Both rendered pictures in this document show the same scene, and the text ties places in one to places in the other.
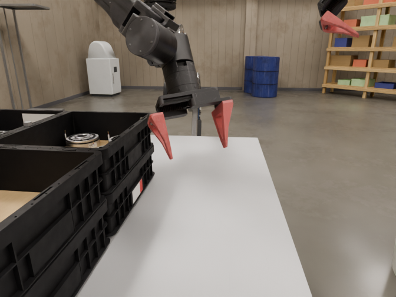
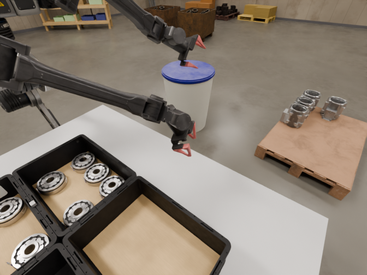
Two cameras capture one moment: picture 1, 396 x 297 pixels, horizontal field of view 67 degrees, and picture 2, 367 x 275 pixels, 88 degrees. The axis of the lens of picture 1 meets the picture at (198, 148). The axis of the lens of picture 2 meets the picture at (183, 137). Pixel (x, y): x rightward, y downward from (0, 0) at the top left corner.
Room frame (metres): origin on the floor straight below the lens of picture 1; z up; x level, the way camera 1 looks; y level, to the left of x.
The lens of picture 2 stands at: (0.21, 0.50, 1.51)
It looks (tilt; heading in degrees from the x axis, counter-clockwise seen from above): 41 degrees down; 302
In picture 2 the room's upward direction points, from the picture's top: 1 degrees counter-clockwise
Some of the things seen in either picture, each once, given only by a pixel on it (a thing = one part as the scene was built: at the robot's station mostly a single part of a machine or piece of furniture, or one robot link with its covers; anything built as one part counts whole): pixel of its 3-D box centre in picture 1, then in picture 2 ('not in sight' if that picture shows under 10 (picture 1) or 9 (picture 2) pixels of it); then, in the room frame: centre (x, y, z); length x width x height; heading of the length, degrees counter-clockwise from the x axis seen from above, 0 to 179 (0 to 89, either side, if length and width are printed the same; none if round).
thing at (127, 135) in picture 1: (83, 129); (75, 174); (0.82, 0.32, 0.92); 0.40 x 0.30 x 0.02; 173
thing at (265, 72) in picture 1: (260, 75); not in sight; (7.95, -1.63, 0.48); 1.35 x 0.80 x 0.97; 175
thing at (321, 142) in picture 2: not in sight; (318, 131); (-0.21, -1.64, 0.18); 1.26 x 0.88 x 0.37; 82
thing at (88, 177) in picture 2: not in sight; (96, 172); (0.81, 0.25, 0.86); 0.10 x 0.10 x 0.01
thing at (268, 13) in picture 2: not in sight; (256, 13); (2.41, -8.86, 0.23); 1.29 x 0.89 x 0.47; 175
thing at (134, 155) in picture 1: (85, 147); (80, 182); (0.82, 0.32, 0.87); 0.40 x 0.30 x 0.11; 173
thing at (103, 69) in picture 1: (104, 68); not in sight; (7.74, 2.37, 0.66); 0.64 x 0.57 x 1.31; 83
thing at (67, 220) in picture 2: not in sight; (78, 212); (0.71, 0.41, 0.86); 0.10 x 0.10 x 0.01
